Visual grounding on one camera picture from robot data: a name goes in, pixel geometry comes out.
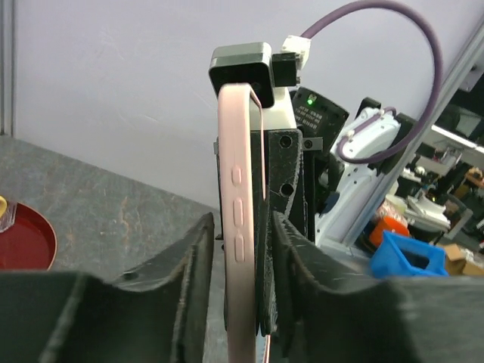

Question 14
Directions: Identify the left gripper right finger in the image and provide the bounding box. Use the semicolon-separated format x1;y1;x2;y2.
271;213;483;363

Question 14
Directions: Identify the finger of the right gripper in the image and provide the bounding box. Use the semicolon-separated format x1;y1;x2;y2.
266;129;305;231
255;192;278;336

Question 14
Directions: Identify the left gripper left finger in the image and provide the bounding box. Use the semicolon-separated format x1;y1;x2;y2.
1;213;214;362

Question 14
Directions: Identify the phone with pink case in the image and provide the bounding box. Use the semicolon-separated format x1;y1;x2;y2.
218;83;262;362

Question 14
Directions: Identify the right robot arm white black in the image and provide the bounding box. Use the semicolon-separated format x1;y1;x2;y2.
218;83;403;339

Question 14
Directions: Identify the blue plastic bin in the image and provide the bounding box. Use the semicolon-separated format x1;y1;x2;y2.
370;231;448;278

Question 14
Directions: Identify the cardboard box background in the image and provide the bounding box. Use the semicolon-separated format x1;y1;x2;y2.
436;244;484;276

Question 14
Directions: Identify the round red tray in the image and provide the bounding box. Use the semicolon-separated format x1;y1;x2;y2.
1;203;57;270

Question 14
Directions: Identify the clear glass cup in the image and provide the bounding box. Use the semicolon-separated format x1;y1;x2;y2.
0;201;17;233

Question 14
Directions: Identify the yellow mug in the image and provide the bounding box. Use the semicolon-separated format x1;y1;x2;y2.
0;197;8;217

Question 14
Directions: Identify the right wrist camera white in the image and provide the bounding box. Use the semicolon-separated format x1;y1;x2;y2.
209;42;299;130

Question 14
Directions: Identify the left aluminium frame post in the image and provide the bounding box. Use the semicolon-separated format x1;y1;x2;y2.
1;0;16;137

